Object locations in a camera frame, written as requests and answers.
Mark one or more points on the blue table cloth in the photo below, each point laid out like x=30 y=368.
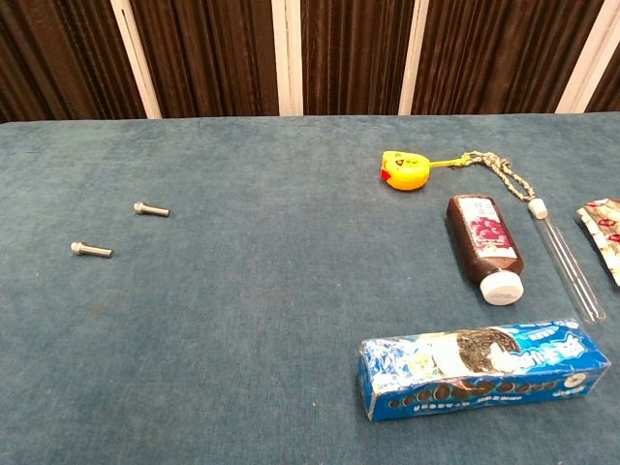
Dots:
x=242 y=315

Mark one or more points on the yellow tape measure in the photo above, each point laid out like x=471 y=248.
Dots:
x=404 y=170

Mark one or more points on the brown bottle white cap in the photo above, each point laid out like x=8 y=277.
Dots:
x=484 y=242

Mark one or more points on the dark brown curtain panel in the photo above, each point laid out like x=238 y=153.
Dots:
x=353 y=58
x=58 y=58
x=213 y=58
x=610 y=92
x=499 y=58

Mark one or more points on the blue snack bar wrapper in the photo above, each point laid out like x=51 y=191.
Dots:
x=484 y=368

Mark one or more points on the clear glass test tube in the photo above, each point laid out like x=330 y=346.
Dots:
x=564 y=261

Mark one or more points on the red white snack packet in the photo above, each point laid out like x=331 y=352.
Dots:
x=605 y=232

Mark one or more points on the white frame post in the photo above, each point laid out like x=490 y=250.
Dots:
x=287 y=58
x=135 y=58
x=412 y=58
x=586 y=58

